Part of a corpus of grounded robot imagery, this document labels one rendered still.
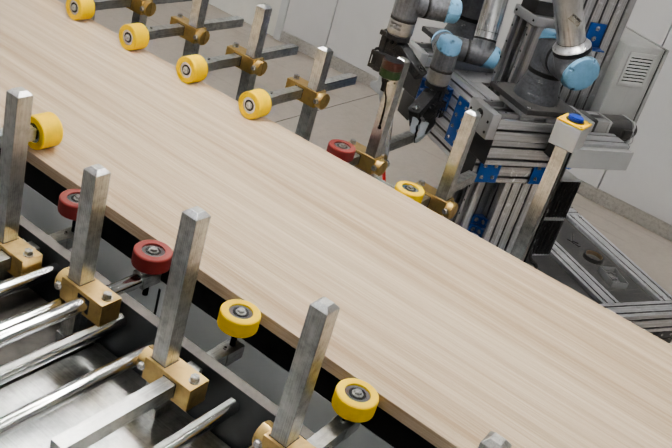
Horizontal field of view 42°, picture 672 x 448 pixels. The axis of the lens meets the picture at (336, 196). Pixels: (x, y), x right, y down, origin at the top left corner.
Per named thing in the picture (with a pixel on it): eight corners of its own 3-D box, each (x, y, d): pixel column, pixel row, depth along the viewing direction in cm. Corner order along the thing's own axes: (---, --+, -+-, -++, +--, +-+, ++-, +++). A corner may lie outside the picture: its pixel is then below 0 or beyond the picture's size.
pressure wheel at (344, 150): (329, 170, 256) (339, 135, 250) (351, 182, 252) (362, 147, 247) (313, 176, 249) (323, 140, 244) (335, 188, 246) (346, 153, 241)
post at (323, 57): (287, 184, 279) (325, 44, 257) (295, 189, 277) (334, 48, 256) (280, 187, 276) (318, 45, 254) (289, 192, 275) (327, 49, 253)
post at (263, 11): (232, 141, 288) (264, 1, 266) (240, 145, 286) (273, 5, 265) (225, 143, 285) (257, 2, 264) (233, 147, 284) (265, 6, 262)
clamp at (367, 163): (348, 154, 263) (353, 139, 261) (385, 174, 257) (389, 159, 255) (338, 158, 259) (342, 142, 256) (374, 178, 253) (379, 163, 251)
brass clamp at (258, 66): (235, 58, 280) (238, 43, 278) (266, 75, 274) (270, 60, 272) (222, 60, 275) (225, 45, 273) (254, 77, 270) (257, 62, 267)
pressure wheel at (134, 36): (140, 17, 268) (153, 38, 267) (128, 33, 273) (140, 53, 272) (125, 18, 263) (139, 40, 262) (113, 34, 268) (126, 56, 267)
